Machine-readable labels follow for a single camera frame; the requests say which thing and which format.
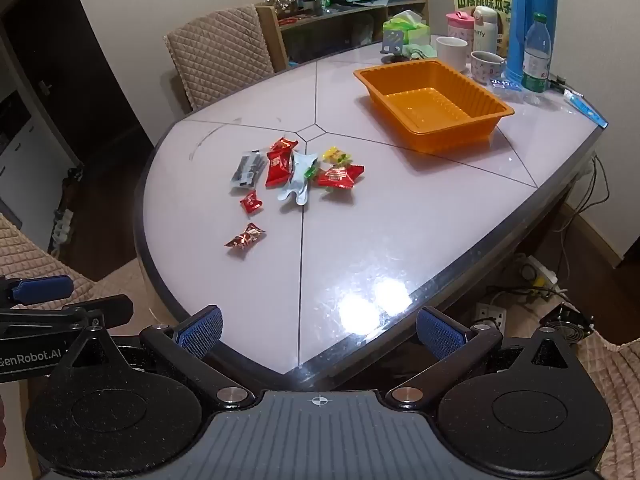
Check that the red packet with picture label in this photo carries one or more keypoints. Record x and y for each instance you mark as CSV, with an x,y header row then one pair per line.
x,y
340,176

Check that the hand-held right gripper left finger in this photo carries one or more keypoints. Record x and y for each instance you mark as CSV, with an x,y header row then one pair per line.
x,y
200,332

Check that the black fan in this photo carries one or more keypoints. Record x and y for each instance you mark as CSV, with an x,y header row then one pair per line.
x,y
570,330

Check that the grey phone stand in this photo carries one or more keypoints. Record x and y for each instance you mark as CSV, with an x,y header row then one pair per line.
x,y
392,40

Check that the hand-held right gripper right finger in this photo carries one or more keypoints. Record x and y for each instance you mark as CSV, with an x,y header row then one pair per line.
x,y
440,332

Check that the red snack packet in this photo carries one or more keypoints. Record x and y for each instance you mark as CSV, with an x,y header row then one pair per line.
x,y
284,145

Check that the green cloth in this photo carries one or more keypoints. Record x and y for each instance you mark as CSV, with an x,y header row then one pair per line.
x,y
422,51

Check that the orange plastic tray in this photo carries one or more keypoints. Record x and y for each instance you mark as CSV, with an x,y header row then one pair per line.
x,y
425,110

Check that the red patterned candy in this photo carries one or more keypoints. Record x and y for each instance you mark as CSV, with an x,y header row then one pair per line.
x,y
245,236

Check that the small red candy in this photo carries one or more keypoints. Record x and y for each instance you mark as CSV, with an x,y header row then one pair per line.
x,y
251,201

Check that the grey black striped snack packet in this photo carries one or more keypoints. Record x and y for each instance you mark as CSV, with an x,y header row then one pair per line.
x,y
247,170

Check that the clear water bottle green cap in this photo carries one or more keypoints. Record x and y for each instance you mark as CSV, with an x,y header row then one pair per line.
x,y
536,60

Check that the beige quilted chair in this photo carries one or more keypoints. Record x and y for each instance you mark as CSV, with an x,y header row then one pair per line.
x,y
220,55
620,385
30,255

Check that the green tissue box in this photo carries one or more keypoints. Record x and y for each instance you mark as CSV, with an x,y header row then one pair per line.
x,y
415,32

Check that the blue thermos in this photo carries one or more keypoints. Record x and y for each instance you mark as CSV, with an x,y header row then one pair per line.
x,y
525,20

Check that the green and silver snack packet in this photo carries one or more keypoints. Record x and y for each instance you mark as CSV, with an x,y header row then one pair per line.
x,y
299,180

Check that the yellow green candy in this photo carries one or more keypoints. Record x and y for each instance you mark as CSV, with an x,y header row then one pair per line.
x,y
335,155

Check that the wooden shelf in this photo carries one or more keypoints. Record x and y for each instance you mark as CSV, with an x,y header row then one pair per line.
x,y
272,40

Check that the white power socket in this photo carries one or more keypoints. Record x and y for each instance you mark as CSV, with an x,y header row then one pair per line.
x,y
491,316

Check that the patterned white mug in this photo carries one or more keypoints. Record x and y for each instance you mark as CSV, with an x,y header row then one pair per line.
x,y
484,70

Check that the dark wooden cabinet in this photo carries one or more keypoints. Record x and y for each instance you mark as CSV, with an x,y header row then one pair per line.
x,y
60,60

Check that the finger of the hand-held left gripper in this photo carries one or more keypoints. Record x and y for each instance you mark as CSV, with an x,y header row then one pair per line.
x,y
110,310
42,287

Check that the pink bottle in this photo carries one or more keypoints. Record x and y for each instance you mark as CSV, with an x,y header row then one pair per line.
x,y
460,27

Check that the clear box with blue label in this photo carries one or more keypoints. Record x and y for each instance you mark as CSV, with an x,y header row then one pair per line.
x,y
502,85

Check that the red packet with white print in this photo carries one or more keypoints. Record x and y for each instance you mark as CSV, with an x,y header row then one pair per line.
x,y
277,170

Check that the white bottle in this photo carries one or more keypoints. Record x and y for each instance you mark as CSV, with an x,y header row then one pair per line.
x,y
485,30

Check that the blue white toothpaste tube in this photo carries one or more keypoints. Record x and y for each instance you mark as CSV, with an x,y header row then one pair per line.
x,y
585,107

